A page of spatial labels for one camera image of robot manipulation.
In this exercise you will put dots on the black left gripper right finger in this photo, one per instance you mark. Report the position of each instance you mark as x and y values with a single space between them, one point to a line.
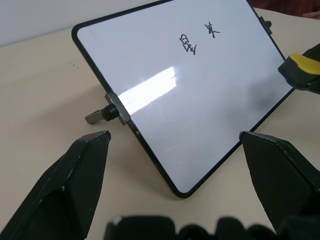
280 175

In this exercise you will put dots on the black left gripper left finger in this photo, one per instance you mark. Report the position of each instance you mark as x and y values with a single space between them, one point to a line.
57 190

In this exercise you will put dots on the black whiteboard stand bracket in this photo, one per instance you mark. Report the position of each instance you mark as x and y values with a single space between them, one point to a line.
115 107
265 24

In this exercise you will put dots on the black framed whiteboard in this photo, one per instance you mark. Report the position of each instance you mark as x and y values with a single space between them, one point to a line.
162 100

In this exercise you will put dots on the dark red background object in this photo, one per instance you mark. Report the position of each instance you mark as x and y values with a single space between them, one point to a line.
297 6

